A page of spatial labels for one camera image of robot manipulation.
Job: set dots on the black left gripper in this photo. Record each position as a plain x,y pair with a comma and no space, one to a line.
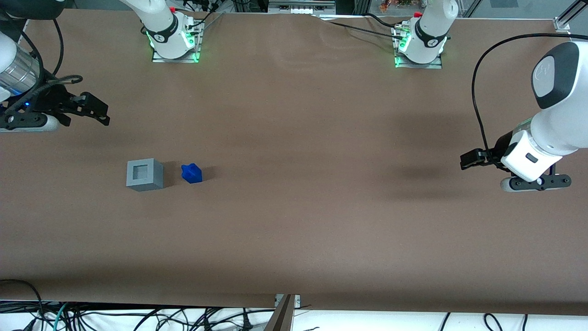
499,148

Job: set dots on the blue plastic part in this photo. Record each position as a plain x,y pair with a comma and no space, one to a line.
192,174

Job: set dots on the aluminium frame rail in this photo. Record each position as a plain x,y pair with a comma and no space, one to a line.
301,6

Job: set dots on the brown table cover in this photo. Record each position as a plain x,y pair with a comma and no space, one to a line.
294,184

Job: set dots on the gray square base block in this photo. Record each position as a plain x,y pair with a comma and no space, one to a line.
146,177

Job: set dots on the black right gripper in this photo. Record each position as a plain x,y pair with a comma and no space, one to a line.
51,100

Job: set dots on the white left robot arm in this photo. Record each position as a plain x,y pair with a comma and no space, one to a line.
565,115

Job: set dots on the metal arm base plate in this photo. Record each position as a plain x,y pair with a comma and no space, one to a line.
418,65
174,59

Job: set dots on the aluminium profile beam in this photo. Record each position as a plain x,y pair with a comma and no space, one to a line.
280,317

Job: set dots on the aluminium corner profile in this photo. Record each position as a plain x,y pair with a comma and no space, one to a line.
567,16

